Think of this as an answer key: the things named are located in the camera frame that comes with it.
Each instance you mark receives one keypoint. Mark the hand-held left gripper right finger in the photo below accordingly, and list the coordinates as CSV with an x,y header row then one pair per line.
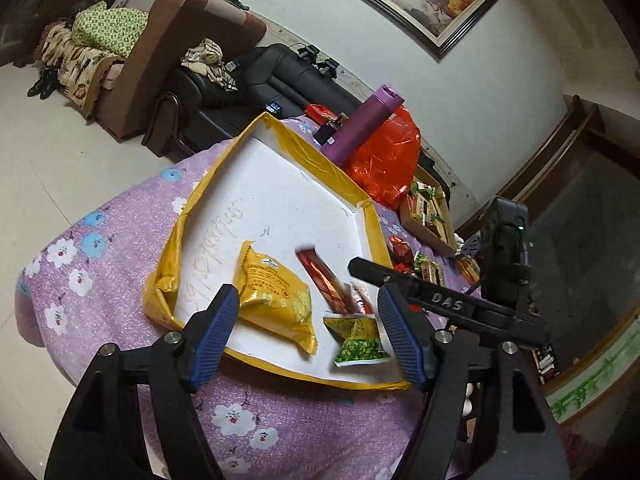
x,y
402,332

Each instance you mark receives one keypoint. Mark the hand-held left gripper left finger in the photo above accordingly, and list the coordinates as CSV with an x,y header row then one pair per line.
x,y
216,332

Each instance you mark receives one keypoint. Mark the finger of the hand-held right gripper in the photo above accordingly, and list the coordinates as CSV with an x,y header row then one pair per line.
x,y
450,302

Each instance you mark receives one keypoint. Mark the green pea snack packet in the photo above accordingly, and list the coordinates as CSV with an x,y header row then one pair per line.
x,y
357,342
429,270

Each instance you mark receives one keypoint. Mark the yellow cracker packet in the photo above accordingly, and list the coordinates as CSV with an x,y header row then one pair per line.
x,y
272,292

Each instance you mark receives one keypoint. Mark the brown cardboard box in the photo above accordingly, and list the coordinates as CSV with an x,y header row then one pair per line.
x,y
425,210

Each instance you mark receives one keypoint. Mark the shiny red snack stick packet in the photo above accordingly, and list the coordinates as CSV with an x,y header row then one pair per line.
x,y
322,275

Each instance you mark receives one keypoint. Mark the yellow cardboard tray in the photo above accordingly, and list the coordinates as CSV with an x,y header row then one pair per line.
x,y
270,195

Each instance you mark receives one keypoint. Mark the person's right hand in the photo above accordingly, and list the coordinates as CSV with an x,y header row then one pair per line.
x,y
468,400

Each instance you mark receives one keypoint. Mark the grey slotted tool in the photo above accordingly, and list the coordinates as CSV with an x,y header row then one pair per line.
x,y
471,247

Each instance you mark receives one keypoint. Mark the orange snack packet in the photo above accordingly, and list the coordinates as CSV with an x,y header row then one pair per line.
x,y
468,269

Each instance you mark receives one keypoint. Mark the white tissue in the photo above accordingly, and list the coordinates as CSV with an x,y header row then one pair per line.
x,y
458,238

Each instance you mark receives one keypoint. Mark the dark red triangular snack packet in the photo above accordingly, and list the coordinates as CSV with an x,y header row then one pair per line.
x,y
401,251

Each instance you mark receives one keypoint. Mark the red plastic bag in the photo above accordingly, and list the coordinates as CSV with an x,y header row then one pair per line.
x,y
387,160

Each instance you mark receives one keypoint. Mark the purple thermos bottle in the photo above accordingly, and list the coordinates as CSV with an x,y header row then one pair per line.
x,y
357,127

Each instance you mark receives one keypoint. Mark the small black object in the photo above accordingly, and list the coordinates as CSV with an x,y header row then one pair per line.
x,y
327,132

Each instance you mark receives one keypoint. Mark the flat red box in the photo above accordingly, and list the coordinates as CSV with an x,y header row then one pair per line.
x,y
320,111

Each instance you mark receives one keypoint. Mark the black leather sofa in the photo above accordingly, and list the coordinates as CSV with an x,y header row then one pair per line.
x,y
260,82

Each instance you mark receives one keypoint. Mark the brown armchair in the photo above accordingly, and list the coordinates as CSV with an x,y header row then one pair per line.
x,y
145,75

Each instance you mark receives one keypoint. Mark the plaid cloth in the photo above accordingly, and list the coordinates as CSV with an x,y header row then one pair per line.
x,y
207,62

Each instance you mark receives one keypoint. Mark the black device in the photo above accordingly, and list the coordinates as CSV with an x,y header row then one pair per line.
x,y
306,51

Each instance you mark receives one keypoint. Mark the beige patterned blanket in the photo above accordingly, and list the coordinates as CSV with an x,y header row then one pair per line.
x,y
82,70

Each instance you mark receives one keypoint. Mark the pair of black shoes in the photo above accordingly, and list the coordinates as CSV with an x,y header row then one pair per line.
x,y
44,82

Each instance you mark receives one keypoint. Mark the green patterned cushion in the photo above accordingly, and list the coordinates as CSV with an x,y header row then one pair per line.
x,y
107,27

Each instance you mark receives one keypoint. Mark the brown wooden door frame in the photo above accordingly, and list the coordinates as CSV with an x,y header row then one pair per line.
x,y
540,160

